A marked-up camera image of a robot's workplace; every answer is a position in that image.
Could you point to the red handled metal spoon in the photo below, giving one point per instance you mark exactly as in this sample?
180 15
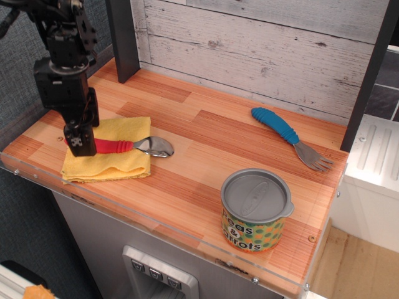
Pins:
152 145

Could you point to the yellow folded cloth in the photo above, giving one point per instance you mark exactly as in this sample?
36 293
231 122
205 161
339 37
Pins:
112 166

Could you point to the peas and carrots can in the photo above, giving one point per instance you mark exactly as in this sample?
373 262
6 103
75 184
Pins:
255 206

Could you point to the white ridged side counter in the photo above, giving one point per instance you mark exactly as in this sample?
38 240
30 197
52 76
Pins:
366 204

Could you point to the blue handled metal fork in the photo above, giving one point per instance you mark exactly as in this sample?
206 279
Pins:
306 154

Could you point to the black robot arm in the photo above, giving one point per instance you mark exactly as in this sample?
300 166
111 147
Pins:
64 29

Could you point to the silver dispenser panel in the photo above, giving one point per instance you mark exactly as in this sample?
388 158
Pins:
153 278

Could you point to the orange object bottom left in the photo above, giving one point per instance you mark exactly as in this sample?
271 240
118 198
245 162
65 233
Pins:
37 292

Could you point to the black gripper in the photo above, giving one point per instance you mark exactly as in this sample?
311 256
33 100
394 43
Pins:
67 92

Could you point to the grey toy fridge cabinet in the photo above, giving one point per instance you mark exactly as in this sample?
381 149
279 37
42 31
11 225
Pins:
101 239

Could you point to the black right vertical post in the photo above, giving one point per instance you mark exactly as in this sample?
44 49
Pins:
381 45

